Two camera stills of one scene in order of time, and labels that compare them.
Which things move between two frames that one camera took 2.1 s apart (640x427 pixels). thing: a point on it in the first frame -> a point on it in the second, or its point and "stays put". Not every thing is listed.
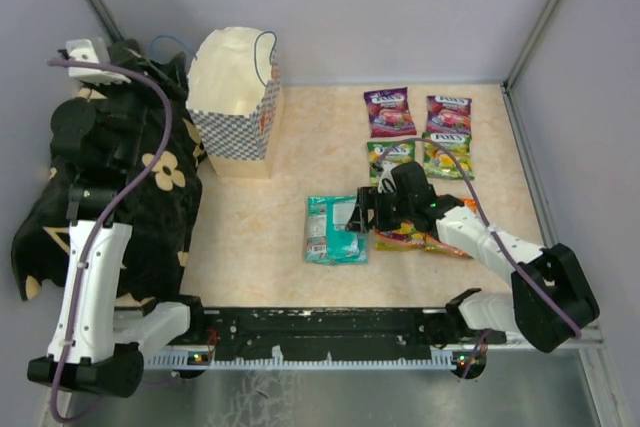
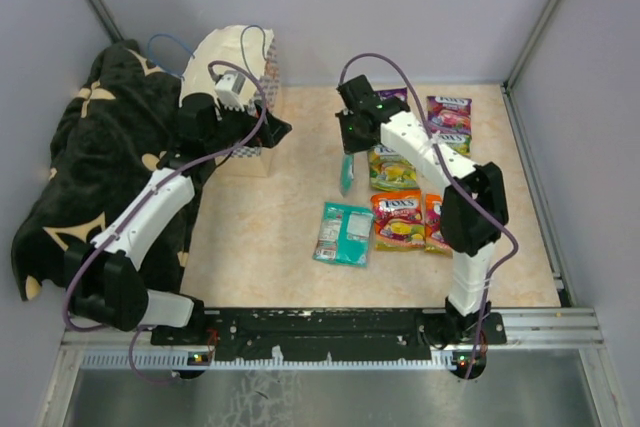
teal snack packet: [316, 251] -> [344, 235]
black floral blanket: [143, 167] stays put
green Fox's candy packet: [400, 154] stays put
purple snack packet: [448, 115] stays put
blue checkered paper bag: [235, 93] stays put
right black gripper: [369, 198] -> [348, 145]
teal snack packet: [344, 247] -> [347, 175]
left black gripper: [173, 74] -> [270, 133]
